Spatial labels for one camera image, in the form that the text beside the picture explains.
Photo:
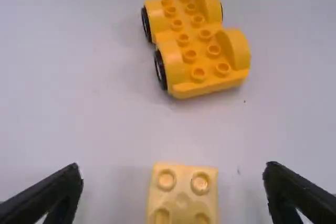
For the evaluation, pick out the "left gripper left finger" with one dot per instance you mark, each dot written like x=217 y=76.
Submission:
x=39 y=195

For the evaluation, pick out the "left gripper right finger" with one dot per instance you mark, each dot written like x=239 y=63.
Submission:
x=288 y=190

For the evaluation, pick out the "yellow toy brick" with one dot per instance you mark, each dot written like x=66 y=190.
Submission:
x=181 y=203

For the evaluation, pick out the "yellow toy car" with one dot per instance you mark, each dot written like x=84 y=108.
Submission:
x=194 y=51

